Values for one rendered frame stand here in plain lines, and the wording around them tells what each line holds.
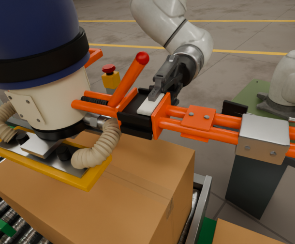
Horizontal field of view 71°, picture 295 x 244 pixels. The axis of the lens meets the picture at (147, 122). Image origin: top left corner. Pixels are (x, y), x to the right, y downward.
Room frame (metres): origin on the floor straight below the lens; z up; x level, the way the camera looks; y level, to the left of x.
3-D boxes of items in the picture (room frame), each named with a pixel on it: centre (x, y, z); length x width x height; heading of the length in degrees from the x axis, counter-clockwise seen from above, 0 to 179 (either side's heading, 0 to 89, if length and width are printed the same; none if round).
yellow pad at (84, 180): (0.38, 0.27, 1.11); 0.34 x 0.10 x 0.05; 60
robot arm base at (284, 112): (0.79, -0.65, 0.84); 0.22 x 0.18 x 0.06; 34
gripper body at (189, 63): (0.47, -0.09, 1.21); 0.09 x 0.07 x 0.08; 150
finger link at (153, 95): (0.36, -0.03, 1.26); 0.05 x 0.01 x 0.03; 150
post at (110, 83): (1.00, 0.16, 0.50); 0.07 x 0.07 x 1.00; 59
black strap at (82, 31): (0.47, 0.22, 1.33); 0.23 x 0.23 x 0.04
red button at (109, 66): (1.00, 0.16, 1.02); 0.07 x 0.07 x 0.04
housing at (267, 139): (0.23, -0.18, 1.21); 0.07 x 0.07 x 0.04; 60
